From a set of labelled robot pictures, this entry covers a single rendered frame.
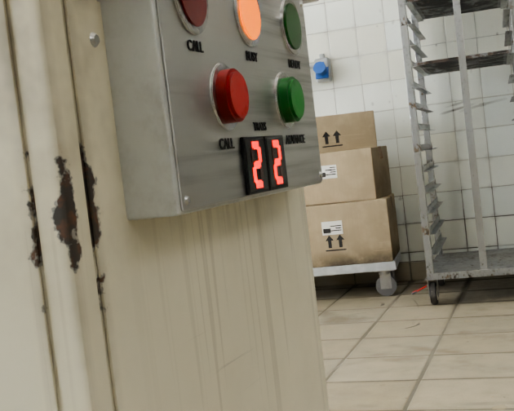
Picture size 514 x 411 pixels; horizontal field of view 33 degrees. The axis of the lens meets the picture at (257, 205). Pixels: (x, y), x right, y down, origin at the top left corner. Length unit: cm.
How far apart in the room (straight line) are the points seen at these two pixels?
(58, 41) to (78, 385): 16
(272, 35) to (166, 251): 18
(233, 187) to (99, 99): 10
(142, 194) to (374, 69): 417
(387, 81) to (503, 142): 67
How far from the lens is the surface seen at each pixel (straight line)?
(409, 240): 458
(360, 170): 418
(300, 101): 58
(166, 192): 43
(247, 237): 58
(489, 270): 379
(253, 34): 54
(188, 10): 46
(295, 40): 61
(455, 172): 452
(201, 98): 46
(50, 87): 40
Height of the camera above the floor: 72
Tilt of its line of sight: 3 degrees down
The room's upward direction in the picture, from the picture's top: 7 degrees counter-clockwise
